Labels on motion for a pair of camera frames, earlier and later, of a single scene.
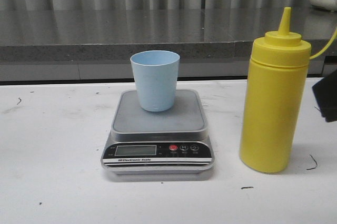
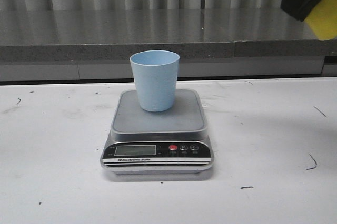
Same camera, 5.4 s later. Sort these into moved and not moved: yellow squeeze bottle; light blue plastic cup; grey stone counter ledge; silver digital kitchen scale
Moved: yellow squeeze bottle
Not moved: silver digital kitchen scale; grey stone counter ledge; light blue plastic cup
